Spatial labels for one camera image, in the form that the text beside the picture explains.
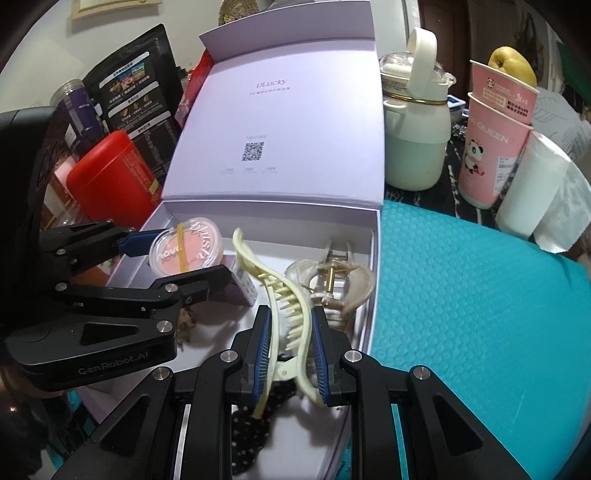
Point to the grey leaf-pattern chair cover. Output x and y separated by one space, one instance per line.
561 120

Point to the white paper roll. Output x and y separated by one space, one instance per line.
531 184

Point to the person's left hand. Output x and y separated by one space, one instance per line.
23 385

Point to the pink panda paper cup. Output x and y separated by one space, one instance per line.
489 157

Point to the lilac gift box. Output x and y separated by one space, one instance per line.
286 115

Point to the pink blush compact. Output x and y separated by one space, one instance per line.
187 247

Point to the black beaded hair clip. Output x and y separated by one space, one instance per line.
251 431

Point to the red canister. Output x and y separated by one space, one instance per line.
115 173

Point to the black snack pouch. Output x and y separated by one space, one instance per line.
134 106

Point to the brown door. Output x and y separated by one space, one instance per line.
461 21

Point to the gold hair clip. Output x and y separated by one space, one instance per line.
185 325

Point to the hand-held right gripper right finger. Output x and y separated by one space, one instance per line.
321 357

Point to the cream hair claw clip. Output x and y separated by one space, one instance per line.
272 286

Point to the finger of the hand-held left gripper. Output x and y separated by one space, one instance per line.
194 284
136 242

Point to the cluster of clear spice jars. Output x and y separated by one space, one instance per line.
76 110

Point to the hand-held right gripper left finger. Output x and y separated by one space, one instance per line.
261 360

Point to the yellow pear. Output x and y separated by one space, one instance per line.
512 62

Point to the small lilac carton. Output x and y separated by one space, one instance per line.
242 282

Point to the woven straw fan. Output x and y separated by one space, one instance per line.
235 9

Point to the translucent hair claw clip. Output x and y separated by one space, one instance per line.
339 277

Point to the small blue box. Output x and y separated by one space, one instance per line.
455 108

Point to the white and green water bottle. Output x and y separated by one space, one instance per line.
415 129

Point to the beige wall control panel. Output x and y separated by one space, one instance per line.
104 7

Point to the red package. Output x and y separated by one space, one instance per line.
194 87

